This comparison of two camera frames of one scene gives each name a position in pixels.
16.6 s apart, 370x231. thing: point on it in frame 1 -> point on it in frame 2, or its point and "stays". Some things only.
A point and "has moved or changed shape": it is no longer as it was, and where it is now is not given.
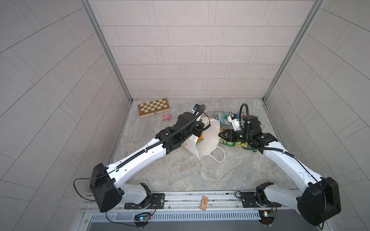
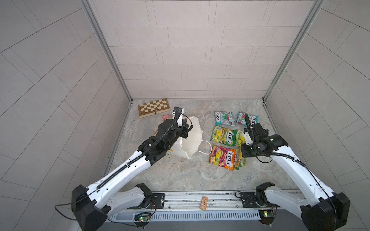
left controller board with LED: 142,219 stays
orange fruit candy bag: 200,139 -> 222,157
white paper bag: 209,144 has moved or changed shape
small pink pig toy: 166,117 stays
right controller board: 267,216 stays
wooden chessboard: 153,108 stays
